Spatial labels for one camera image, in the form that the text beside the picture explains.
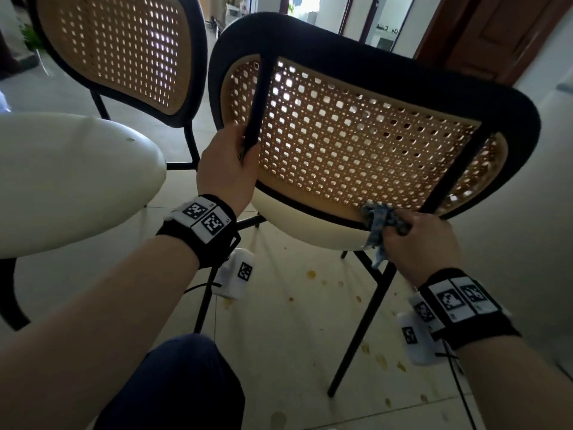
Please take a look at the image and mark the person's right hand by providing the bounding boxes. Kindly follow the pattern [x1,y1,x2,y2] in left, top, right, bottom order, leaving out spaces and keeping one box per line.
[381,209,462,288]

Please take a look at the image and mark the black left tracker cable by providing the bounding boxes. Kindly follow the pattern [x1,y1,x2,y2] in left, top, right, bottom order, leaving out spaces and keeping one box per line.
[183,281,223,295]

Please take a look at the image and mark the black left wristband with markers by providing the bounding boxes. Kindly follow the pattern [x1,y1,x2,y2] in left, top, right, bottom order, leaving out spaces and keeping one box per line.
[156,194,242,269]

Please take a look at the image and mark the person's left hand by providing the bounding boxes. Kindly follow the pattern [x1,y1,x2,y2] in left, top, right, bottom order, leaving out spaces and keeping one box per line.
[196,122,261,218]

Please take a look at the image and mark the person's right forearm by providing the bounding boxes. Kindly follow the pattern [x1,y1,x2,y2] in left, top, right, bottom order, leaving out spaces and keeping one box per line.
[456,335,573,430]

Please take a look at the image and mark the cream seat cane back chair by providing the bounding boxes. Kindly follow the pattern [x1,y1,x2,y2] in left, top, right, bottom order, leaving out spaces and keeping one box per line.
[0,0,209,332]
[193,12,541,398]

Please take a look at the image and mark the person's dark trousers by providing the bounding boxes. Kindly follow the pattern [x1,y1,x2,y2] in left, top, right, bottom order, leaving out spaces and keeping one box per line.
[94,333,246,430]

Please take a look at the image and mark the white wrist tracker box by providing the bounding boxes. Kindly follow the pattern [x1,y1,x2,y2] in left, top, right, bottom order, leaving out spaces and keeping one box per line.
[212,248,256,300]
[397,311,448,367]

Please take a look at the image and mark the brown wooden door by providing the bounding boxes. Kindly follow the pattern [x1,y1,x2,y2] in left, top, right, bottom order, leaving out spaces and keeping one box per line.
[414,0,573,85]

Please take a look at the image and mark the blue patterned cleaning cloth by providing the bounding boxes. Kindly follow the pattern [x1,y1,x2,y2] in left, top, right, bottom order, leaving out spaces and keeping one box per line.
[360,201,411,269]

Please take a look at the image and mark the black right wristband with markers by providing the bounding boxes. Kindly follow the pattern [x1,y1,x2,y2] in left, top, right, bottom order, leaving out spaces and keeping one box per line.
[407,268,522,351]

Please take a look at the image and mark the glass panel door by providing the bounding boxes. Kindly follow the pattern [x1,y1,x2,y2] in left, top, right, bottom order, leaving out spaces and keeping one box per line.
[340,0,417,52]

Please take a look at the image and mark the green potted plant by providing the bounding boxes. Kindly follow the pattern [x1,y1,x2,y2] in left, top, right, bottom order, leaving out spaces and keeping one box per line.
[20,23,44,53]

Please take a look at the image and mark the black wristband with markers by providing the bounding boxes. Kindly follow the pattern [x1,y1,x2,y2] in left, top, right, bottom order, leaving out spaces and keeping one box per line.
[156,194,242,269]
[407,268,522,351]

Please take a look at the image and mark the white right wrist tracker box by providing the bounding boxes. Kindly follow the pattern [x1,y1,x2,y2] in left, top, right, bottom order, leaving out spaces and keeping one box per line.
[397,311,448,367]

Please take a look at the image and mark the white left wrist tracker box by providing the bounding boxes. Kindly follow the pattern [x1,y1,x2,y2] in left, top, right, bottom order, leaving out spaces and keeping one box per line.
[212,248,256,300]

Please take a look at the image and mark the person's left forearm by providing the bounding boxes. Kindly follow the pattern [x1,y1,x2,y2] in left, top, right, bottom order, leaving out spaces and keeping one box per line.
[0,235,200,430]

